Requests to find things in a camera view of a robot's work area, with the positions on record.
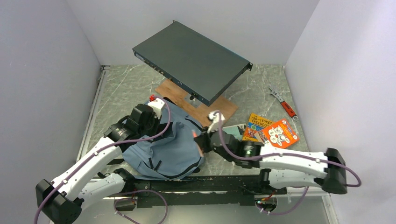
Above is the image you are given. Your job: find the blue student backpack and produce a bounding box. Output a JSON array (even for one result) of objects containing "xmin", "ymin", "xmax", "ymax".
[{"xmin": 122, "ymin": 100, "xmax": 204, "ymax": 180}]

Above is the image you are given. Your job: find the aluminium frame rail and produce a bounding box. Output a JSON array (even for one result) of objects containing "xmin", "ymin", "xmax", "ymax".
[{"xmin": 75, "ymin": 65, "xmax": 111, "ymax": 163}]

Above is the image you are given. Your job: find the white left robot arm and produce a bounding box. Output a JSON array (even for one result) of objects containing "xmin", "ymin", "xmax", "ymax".
[{"xmin": 33, "ymin": 98, "xmax": 170, "ymax": 224}]

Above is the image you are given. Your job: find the teal paperback book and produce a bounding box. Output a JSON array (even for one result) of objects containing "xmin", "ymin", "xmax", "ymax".
[{"xmin": 222, "ymin": 124, "xmax": 247, "ymax": 140}]

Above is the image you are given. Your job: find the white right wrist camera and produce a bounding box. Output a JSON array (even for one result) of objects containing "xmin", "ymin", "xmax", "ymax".
[{"xmin": 207, "ymin": 110, "xmax": 226, "ymax": 133}]

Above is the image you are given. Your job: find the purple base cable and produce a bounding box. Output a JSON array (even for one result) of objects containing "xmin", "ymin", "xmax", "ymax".
[{"xmin": 113, "ymin": 191, "xmax": 169, "ymax": 224}]

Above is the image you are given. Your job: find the metal stand bracket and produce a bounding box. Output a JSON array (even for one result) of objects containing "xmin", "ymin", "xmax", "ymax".
[{"xmin": 184, "ymin": 94, "xmax": 202, "ymax": 108}]

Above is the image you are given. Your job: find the red handled adjustable wrench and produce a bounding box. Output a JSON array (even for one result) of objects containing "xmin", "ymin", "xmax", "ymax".
[{"xmin": 269, "ymin": 85, "xmax": 299, "ymax": 121}]

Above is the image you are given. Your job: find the dark teal rack server unit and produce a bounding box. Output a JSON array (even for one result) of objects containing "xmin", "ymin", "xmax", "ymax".
[{"xmin": 133, "ymin": 21, "xmax": 253, "ymax": 106}]

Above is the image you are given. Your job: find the orange cartoon book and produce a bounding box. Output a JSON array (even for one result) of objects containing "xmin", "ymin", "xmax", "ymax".
[{"xmin": 256, "ymin": 119, "xmax": 299, "ymax": 149}]

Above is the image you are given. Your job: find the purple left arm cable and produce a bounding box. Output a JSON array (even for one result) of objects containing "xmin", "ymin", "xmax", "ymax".
[{"xmin": 32, "ymin": 97, "xmax": 173, "ymax": 224}]

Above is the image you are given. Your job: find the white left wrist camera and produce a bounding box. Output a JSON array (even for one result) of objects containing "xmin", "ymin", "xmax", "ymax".
[{"xmin": 147, "ymin": 95, "xmax": 166, "ymax": 119}]

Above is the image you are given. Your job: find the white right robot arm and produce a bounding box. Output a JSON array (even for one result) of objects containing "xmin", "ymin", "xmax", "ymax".
[{"xmin": 194, "ymin": 132, "xmax": 347, "ymax": 195}]

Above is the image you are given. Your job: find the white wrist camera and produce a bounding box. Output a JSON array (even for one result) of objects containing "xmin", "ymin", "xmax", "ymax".
[
  {"xmin": 147, "ymin": 95, "xmax": 166, "ymax": 119},
  {"xmin": 207, "ymin": 110, "xmax": 226, "ymax": 133}
]

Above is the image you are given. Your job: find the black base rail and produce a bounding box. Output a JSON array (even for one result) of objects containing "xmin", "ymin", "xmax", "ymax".
[{"xmin": 113, "ymin": 168, "xmax": 287, "ymax": 208}]

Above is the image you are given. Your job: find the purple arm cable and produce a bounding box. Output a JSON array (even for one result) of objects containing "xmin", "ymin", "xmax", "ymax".
[
  {"xmin": 32, "ymin": 97, "xmax": 173, "ymax": 224},
  {"xmin": 213, "ymin": 111, "xmax": 362, "ymax": 188}
]

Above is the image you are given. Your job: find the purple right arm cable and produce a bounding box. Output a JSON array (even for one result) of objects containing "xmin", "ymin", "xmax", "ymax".
[{"xmin": 213, "ymin": 111, "xmax": 362, "ymax": 188}]

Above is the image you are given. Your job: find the brown wooden board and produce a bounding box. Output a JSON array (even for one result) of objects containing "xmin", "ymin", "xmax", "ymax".
[{"xmin": 155, "ymin": 79, "xmax": 238, "ymax": 126}]

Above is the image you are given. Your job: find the yellow treehouse book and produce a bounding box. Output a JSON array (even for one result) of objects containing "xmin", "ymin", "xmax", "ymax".
[{"xmin": 242, "ymin": 113, "xmax": 273, "ymax": 143}]

